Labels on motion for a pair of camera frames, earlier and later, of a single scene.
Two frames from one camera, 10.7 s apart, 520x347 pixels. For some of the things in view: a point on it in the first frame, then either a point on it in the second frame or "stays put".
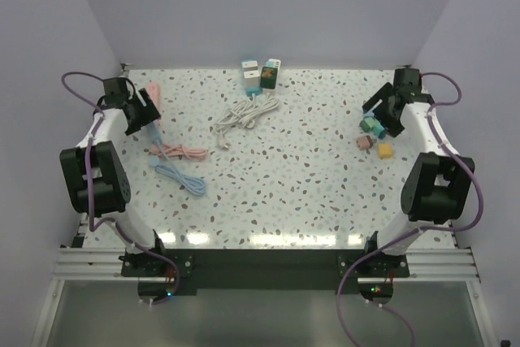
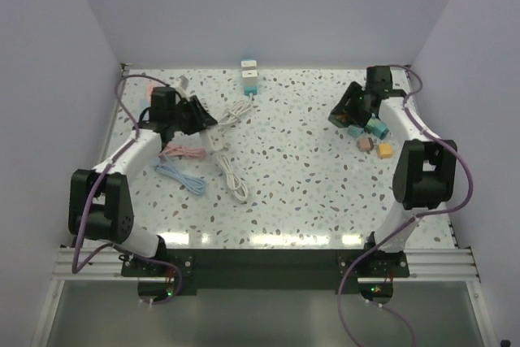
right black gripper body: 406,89 -> 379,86
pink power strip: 171,150 stays put
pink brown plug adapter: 365,143 stays put
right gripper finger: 388,119 -> 358,114
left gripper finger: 137,126 -> 192,126
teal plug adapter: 379,130 stays put
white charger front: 252,78 stays put
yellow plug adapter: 384,150 stays put
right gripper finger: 379,95 -> 343,111
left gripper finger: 146,107 -> 198,113
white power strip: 243,113 -> 233,114
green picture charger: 269,77 -> 341,117
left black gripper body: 135,120 -> 181,113
